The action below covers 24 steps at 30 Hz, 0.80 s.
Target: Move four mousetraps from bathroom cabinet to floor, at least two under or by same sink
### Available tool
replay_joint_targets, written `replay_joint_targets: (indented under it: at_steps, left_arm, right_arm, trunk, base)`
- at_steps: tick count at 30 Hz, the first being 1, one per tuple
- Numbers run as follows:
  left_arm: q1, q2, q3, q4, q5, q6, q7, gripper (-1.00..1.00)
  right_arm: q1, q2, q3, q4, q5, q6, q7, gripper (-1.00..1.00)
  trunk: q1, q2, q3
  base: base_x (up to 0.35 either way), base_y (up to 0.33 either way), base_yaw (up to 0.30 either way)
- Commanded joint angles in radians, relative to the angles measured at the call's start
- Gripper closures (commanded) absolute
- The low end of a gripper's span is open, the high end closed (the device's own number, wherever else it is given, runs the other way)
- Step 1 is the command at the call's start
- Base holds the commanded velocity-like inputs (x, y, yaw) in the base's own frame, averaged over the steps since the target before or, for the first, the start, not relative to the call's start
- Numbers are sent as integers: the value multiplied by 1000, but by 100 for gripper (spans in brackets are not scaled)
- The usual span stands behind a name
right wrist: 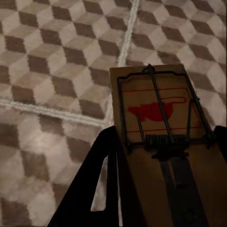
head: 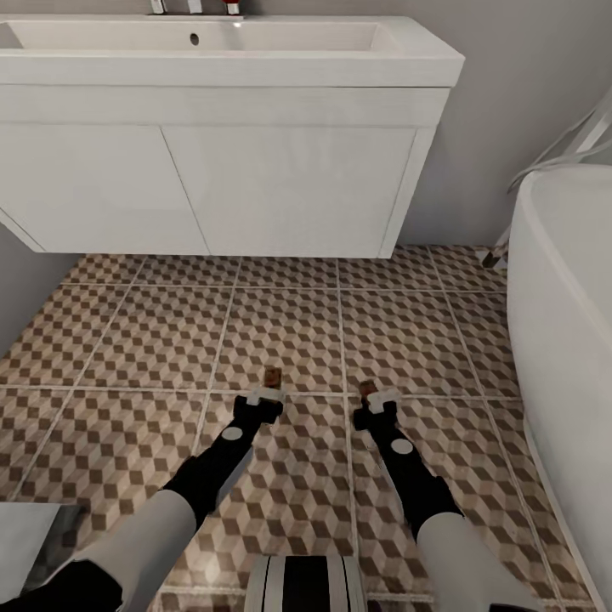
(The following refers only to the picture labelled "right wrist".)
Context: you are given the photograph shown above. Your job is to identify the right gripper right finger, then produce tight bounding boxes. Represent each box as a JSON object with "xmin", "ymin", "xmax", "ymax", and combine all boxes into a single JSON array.
[{"xmin": 214, "ymin": 126, "xmax": 227, "ymax": 162}]

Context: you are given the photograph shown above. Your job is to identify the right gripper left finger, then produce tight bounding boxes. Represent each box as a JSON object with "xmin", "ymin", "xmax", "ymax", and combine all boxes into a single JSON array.
[{"xmin": 47, "ymin": 126, "xmax": 119, "ymax": 227}]

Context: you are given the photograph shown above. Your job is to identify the mousetrap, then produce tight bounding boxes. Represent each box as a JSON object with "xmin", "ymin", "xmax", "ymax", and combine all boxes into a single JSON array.
[{"xmin": 110, "ymin": 64, "xmax": 227, "ymax": 227}]

